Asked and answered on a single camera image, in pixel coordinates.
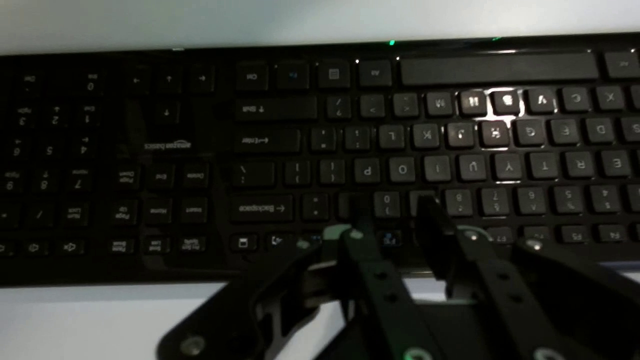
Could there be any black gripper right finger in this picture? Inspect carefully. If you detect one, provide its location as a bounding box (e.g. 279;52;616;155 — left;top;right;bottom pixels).
414;192;640;360

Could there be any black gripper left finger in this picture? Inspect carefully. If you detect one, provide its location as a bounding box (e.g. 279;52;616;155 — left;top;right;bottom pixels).
156;192;437;360

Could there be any black computer keyboard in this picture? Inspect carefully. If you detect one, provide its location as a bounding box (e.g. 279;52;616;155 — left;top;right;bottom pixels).
0;32;640;287

